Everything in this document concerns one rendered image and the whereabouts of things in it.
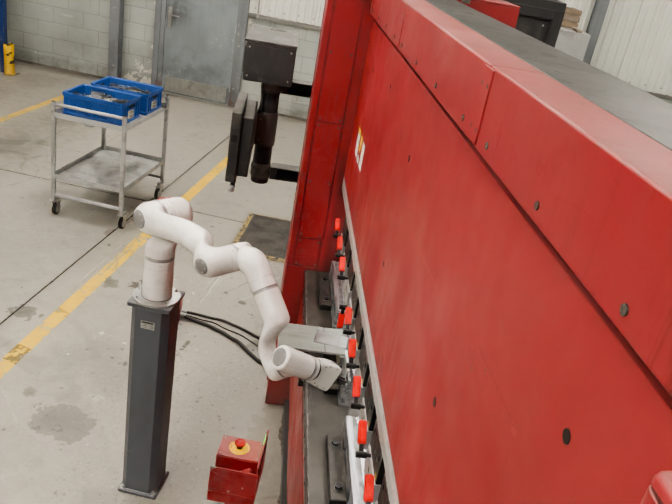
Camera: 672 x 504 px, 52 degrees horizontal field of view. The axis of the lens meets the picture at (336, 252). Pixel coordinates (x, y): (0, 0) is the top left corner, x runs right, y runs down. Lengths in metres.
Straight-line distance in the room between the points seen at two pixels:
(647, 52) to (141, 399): 8.16
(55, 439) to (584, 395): 3.21
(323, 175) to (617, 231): 2.72
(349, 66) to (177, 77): 7.21
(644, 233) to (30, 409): 3.55
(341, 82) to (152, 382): 1.57
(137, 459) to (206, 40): 7.53
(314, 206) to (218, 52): 6.80
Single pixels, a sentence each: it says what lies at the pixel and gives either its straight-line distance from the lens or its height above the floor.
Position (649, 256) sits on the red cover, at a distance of 0.68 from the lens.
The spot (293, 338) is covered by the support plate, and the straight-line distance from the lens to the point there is 2.75.
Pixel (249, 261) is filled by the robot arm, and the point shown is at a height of 1.42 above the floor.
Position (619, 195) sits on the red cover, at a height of 2.27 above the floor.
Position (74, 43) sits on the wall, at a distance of 10.94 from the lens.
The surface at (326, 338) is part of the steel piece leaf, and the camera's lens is 2.78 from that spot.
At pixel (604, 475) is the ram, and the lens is 0.76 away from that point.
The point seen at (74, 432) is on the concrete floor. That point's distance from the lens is 3.81.
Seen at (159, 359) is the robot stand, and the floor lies 0.76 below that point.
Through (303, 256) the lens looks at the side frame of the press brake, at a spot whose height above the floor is 0.95.
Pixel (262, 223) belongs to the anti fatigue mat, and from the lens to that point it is 6.24.
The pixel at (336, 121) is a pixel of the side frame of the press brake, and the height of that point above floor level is 1.66.
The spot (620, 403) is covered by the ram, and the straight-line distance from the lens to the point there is 0.74.
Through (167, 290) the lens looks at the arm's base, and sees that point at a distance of 2.86.
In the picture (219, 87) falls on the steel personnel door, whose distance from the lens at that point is 10.14.
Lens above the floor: 2.46
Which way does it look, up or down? 24 degrees down
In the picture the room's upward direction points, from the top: 11 degrees clockwise
